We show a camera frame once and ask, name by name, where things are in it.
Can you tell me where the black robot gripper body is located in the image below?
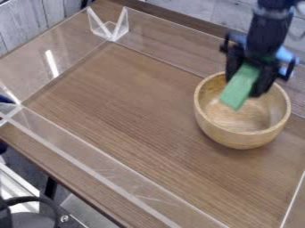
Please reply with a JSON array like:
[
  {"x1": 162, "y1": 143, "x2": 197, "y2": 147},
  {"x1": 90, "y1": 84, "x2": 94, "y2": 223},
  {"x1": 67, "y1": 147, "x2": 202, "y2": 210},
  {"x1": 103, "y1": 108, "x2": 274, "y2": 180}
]
[{"x1": 220, "y1": 31, "x2": 297, "y2": 80}]

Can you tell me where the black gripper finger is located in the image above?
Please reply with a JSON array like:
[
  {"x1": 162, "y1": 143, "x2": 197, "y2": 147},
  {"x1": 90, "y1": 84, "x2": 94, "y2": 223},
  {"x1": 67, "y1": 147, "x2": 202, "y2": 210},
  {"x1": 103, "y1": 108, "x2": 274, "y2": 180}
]
[
  {"x1": 225, "y1": 45, "x2": 245, "y2": 81},
  {"x1": 250, "y1": 64, "x2": 278, "y2": 98}
]

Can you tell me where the green rectangular block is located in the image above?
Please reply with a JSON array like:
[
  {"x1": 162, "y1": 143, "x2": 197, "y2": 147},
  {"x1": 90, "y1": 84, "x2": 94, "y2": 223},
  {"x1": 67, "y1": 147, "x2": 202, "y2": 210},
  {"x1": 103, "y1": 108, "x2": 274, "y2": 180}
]
[{"x1": 220, "y1": 63, "x2": 260, "y2": 110}]

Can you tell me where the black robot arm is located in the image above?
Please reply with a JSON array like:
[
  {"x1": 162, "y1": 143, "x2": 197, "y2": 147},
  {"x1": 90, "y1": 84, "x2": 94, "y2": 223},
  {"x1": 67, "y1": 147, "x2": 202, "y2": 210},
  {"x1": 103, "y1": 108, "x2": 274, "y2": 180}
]
[{"x1": 220, "y1": 0, "x2": 300, "y2": 98}]

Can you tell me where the light wooden bowl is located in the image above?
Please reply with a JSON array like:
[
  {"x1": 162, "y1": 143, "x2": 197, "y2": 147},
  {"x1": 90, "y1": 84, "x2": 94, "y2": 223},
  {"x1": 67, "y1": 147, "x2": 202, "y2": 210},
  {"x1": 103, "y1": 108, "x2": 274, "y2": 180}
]
[{"x1": 193, "y1": 71, "x2": 292, "y2": 150}]

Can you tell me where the black table leg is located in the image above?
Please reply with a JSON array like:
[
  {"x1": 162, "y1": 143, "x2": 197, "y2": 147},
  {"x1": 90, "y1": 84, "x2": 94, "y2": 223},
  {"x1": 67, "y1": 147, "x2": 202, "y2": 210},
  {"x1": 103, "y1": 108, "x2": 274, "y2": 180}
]
[{"x1": 44, "y1": 177, "x2": 58, "y2": 200}]

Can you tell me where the clear acrylic corner bracket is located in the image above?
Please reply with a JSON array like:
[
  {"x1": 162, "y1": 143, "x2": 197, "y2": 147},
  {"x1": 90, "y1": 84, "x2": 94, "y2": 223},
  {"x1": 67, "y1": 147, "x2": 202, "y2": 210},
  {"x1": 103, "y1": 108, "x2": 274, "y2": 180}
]
[{"x1": 86, "y1": 7, "x2": 130, "y2": 42}]

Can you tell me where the clear acrylic tray wall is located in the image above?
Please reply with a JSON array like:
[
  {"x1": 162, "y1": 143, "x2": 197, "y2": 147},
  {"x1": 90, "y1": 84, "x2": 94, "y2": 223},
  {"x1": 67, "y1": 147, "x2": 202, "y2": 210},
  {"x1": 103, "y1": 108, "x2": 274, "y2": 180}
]
[{"x1": 0, "y1": 86, "x2": 229, "y2": 228}]

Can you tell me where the metal bracket with screw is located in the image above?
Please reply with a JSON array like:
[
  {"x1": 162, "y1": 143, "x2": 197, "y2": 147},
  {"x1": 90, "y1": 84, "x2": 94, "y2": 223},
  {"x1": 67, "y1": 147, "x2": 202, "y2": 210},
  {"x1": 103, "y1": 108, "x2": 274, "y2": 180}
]
[{"x1": 54, "y1": 206, "x2": 89, "y2": 228}]

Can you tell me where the black cable loop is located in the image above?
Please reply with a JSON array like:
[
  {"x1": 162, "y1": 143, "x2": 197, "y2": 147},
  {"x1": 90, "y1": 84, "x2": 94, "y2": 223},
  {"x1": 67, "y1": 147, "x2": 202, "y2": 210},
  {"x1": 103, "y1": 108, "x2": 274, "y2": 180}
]
[{"x1": 0, "y1": 195, "x2": 60, "y2": 228}]

